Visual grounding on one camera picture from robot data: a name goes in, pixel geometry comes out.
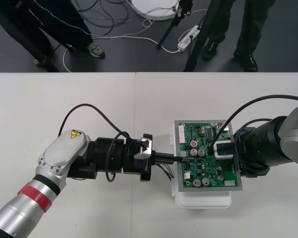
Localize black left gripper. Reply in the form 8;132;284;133
123;133;182;182

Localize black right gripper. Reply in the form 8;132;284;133
234;127;271;178

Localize red black green cable bundle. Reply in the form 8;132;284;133
156;155;189;182

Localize black tripod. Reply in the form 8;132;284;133
0;6;73;73
157;0;216;73

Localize white power strip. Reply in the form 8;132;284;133
177;24;202;53

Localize person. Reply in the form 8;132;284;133
201;0;277;73
0;0;106;72

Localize white round base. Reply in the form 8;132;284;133
128;0;181;21

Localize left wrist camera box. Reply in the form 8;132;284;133
134;137;153;161

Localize green circuit board grey frame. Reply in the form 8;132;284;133
174;119;244;193

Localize white floor cable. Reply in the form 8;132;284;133
62;9;209;73

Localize black floor cables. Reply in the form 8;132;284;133
71;0;131;38

